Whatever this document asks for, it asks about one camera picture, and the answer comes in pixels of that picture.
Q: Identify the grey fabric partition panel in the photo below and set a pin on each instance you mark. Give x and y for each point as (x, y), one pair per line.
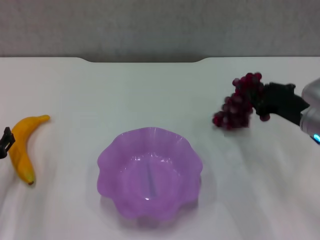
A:
(160, 27)

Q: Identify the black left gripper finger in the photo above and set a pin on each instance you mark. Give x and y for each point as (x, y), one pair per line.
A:
(7, 140)

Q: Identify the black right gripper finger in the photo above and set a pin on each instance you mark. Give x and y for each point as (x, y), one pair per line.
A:
(263, 107)
(278, 89)

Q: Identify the yellow banana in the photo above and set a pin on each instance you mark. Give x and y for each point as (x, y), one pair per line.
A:
(23, 157)

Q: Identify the dark red grape bunch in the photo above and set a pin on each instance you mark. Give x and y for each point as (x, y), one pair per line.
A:
(237, 105)

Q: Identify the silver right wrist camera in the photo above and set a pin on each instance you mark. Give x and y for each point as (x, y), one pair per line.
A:
(312, 92)

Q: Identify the purple wavy plastic bowl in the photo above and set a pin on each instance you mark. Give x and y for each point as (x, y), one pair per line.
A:
(150, 175)

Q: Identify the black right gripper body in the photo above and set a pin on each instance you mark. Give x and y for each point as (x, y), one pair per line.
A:
(290, 107)

